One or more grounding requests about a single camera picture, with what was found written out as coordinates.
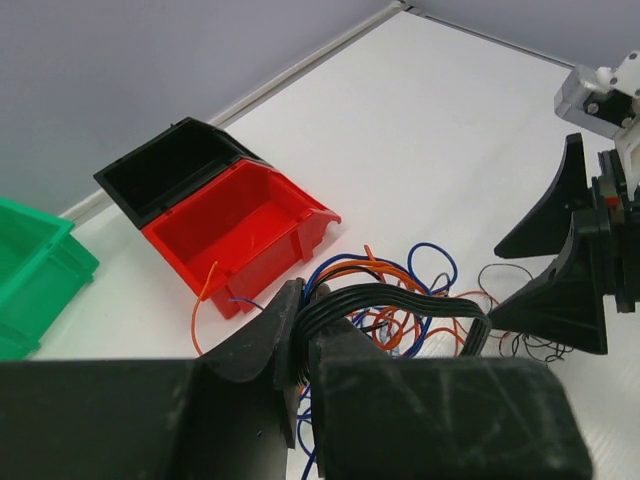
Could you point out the red plastic bin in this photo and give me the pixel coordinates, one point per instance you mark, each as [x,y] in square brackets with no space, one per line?
[239,233]

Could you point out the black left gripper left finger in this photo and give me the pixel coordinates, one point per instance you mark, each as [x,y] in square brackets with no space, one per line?
[228,414]

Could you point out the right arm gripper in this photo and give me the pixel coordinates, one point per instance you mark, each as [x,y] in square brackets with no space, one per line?
[564,304]

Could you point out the green plastic bin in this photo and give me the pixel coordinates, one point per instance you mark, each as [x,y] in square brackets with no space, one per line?
[43,267]

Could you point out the black plastic bin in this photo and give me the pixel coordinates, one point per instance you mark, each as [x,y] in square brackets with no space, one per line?
[170,167]

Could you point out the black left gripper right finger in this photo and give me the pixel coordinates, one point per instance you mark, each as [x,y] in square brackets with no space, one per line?
[466,417]

